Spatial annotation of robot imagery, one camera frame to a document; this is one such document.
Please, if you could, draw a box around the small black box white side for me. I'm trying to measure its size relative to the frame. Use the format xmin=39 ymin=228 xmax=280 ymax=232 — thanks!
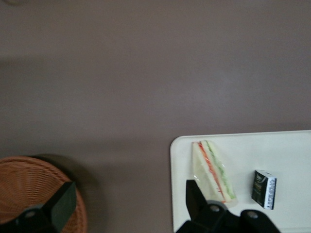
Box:
xmin=251 ymin=169 xmax=278 ymax=211

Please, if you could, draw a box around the triangle sandwich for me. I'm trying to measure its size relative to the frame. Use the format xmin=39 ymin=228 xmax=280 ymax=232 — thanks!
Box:
xmin=190 ymin=139 xmax=239 ymax=208

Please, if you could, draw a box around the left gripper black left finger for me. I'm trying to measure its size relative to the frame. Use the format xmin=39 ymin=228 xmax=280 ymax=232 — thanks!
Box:
xmin=14 ymin=181 xmax=78 ymax=233

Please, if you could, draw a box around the beige plastic tray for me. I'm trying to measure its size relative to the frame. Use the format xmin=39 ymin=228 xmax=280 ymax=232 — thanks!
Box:
xmin=170 ymin=130 xmax=311 ymax=233

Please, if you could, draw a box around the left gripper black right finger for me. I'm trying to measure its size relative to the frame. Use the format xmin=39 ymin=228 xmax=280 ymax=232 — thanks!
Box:
xmin=176 ymin=180 xmax=228 ymax=233

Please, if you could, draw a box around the round brown wicker basket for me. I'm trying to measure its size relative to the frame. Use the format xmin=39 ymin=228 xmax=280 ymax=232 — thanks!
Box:
xmin=0 ymin=156 xmax=88 ymax=233

